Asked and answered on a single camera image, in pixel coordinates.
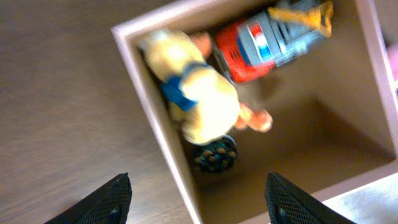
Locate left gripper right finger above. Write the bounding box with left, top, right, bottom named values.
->
left=264, top=172, right=353, bottom=224

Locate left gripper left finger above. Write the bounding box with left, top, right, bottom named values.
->
left=46, top=173, right=132, bottom=224

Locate black round cap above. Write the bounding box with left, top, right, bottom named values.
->
left=193, top=135, right=238, bottom=173

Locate yellow plush duck blue scarf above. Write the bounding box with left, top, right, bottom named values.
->
left=138, top=29, right=273, bottom=145

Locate red grey toy truck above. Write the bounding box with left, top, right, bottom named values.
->
left=213, top=0, right=333, bottom=83

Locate pink cardboard box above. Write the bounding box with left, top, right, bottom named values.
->
left=112, top=1, right=397, bottom=223

